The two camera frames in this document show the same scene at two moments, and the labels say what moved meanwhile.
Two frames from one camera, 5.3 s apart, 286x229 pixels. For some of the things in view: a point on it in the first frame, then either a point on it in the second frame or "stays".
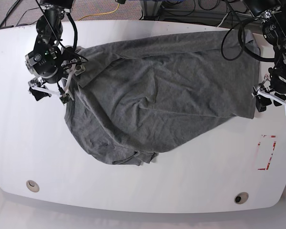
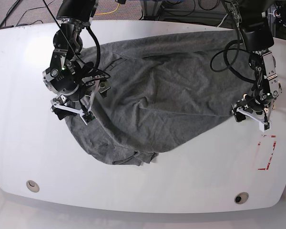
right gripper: [60, 86] → [81, 101]
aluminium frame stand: [150, 9] stays
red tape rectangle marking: [274, 143] stays
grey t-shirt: [137, 95] stays
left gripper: [276, 88] → [255, 107]
